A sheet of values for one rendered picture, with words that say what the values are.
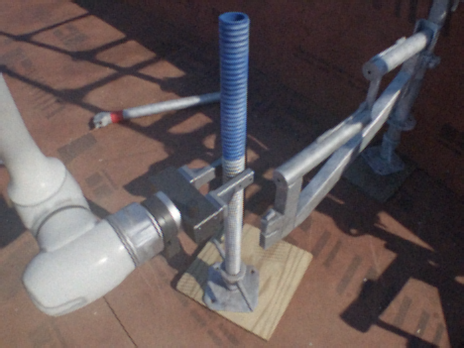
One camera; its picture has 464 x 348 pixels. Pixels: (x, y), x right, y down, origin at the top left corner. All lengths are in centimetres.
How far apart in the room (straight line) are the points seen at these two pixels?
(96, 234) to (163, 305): 56
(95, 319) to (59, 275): 58
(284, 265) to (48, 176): 73
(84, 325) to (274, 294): 55
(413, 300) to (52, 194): 100
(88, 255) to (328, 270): 78
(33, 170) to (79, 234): 12
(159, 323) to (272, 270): 36
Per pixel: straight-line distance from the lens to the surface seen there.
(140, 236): 50
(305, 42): 160
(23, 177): 55
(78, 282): 49
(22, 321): 116
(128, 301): 105
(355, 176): 133
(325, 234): 116
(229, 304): 98
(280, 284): 102
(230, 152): 55
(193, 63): 197
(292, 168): 76
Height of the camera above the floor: 94
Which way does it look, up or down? 47 degrees down
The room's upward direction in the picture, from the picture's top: straight up
